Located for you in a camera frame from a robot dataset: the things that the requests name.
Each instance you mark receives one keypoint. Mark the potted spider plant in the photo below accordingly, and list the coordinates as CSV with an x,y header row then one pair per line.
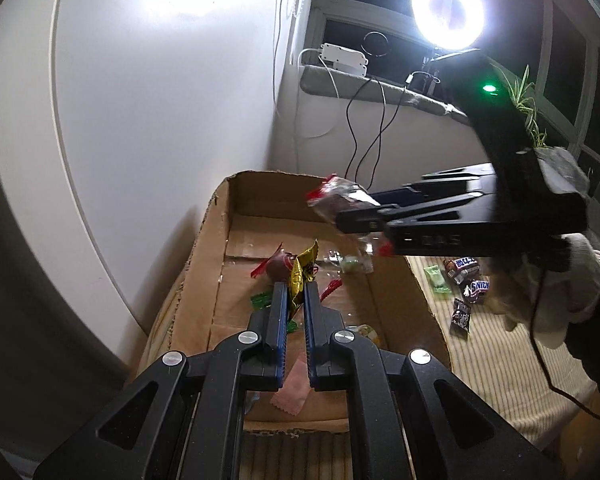
x,y
522,95

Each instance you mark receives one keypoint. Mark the yellow striped blanket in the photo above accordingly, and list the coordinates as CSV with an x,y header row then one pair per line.
x,y
490,360

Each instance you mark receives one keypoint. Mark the yellow jelly cup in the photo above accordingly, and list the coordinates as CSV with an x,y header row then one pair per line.
x,y
367,332

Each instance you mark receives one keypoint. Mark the person's right hand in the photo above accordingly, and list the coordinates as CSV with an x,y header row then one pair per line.
x,y
575,285

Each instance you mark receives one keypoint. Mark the pink sachet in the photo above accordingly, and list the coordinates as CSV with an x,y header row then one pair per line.
x,y
290,400

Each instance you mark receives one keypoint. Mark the white wardrobe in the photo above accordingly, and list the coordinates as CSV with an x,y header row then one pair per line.
x,y
155,110

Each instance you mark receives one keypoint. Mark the red round candy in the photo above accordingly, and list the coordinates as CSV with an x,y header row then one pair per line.
x,y
280,266

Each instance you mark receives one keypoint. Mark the clear green jelly cup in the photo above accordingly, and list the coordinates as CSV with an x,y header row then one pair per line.
x,y
352,262

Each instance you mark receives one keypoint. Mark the white framed window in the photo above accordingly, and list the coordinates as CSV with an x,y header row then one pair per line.
x,y
547,35

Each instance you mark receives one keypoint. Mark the black tripod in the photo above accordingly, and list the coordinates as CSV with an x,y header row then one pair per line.
x,y
422,80

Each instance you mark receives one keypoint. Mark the brown cake red-ended packet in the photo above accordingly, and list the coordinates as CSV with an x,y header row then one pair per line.
x,y
337,202

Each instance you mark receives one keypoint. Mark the white power strip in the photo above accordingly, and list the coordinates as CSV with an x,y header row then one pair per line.
x,y
342,57

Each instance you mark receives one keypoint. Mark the red stick snack packet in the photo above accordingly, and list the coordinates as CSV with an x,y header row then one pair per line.
x,y
330,290

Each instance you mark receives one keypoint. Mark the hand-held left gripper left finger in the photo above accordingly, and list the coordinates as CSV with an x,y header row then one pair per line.
x,y
280,340

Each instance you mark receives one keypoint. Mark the small black snack packet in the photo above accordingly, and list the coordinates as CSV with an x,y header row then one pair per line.
x,y
461,316

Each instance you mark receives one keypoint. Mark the dark chocolate bar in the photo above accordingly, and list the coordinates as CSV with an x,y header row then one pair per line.
x,y
460,265

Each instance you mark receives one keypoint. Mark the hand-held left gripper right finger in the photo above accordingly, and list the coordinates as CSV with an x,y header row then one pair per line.
x,y
309,340

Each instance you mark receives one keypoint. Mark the yellow foil snack packet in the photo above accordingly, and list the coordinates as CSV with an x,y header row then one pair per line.
x,y
300,275

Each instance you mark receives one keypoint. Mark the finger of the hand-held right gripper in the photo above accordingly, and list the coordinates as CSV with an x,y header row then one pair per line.
x,y
430,212
440,185

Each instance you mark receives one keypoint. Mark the brown cardboard box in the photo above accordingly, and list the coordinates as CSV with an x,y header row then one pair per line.
x,y
395,300

